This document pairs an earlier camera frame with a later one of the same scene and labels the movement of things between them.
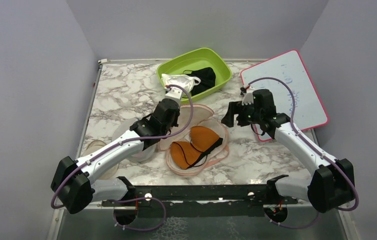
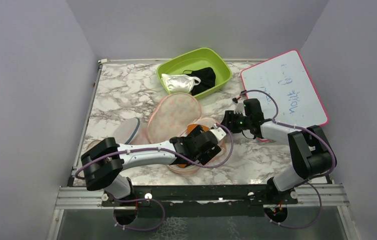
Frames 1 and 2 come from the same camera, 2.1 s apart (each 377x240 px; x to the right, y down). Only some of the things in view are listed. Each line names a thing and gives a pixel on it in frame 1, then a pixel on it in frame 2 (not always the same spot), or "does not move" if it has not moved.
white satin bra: [186, 82] does not move
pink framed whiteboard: [308, 110] does not move
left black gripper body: [174, 123] to [202, 157]
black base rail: [217, 201] does not move
